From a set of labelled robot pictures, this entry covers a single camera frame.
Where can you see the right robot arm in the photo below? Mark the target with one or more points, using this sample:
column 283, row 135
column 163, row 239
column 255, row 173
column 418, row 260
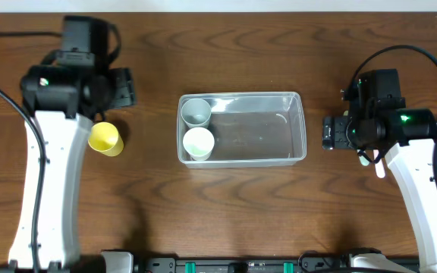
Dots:
column 378, row 119

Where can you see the white plastic cup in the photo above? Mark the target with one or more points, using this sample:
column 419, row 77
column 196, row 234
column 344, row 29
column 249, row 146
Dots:
column 199, row 143

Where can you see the yellow plastic cup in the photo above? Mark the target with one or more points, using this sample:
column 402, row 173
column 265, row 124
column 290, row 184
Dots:
column 105, row 138

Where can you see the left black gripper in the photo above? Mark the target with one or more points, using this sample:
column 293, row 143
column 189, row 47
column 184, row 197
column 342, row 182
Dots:
column 124, row 88

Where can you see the clear plastic container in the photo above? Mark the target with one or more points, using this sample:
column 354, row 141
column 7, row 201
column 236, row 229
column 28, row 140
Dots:
column 251, row 129

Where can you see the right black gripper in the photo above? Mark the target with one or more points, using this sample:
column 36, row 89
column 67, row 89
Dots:
column 328, row 133

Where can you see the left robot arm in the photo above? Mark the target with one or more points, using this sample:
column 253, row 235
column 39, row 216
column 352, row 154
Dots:
column 62, row 95

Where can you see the mint green plastic spoon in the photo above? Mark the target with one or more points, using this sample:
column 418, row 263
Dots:
column 363, row 160

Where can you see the pale pink plastic fork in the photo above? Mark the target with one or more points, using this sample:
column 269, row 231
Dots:
column 379, row 167

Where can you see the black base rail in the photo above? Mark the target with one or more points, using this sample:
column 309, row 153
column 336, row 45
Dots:
column 121, row 261

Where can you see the grey plastic cup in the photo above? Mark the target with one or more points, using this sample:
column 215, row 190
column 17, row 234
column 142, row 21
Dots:
column 196, row 113

